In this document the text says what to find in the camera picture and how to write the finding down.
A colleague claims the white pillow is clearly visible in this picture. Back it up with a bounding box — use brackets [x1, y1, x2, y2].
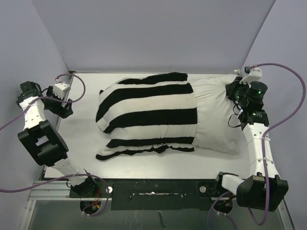
[189, 74, 240, 155]

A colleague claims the black white striped pillowcase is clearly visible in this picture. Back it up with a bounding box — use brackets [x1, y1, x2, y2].
[95, 72, 198, 161]

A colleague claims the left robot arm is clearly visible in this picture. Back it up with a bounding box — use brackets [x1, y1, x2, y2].
[17, 81, 99, 197]

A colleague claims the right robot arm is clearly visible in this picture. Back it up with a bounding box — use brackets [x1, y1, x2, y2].
[213, 77, 288, 212]

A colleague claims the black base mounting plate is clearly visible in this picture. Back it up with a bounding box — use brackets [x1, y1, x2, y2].
[69, 179, 226, 211]

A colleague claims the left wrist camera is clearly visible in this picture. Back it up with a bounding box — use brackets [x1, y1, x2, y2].
[52, 82, 71, 100]

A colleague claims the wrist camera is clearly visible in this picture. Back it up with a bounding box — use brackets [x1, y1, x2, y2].
[52, 82, 71, 100]
[239, 66, 262, 84]

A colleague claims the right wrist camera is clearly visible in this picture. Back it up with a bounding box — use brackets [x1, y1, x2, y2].
[239, 66, 262, 84]

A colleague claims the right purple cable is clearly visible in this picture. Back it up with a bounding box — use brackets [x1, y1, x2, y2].
[208, 62, 307, 226]

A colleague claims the purple cable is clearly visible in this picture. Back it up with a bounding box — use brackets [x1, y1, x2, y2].
[0, 73, 113, 216]
[208, 62, 307, 226]

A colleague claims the aluminium frame rail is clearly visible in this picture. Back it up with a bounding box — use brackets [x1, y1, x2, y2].
[28, 181, 70, 201]

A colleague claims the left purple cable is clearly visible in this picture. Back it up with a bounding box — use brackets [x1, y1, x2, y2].
[0, 73, 113, 216]

